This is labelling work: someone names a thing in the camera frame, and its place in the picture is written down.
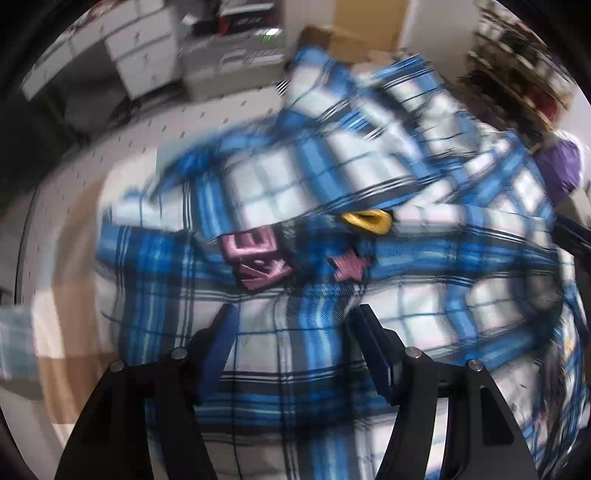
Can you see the white drawer desk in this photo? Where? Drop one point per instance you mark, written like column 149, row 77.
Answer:
column 138, row 50

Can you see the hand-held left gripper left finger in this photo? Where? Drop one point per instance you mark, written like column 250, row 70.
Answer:
column 221, row 344

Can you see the blue plaid shirt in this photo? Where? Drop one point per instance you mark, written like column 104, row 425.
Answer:
column 300, row 207

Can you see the shoe rack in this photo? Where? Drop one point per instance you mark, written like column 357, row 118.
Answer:
column 517, row 55

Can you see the black red box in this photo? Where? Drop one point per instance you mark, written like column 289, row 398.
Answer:
column 240, row 21

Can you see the wooden door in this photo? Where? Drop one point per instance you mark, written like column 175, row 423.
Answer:
column 369, row 18

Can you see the checkered tablecloth table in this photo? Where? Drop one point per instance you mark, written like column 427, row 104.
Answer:
column 55, row 332

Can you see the purple cloth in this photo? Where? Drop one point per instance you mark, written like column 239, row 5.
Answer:
column 561, row 166

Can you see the silver suitcase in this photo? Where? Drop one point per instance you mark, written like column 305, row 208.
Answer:
column 221, row 69

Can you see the cardboard box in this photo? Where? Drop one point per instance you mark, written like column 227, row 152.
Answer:
column 341, row 41

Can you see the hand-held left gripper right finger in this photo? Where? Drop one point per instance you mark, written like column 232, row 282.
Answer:
column 374, row 350

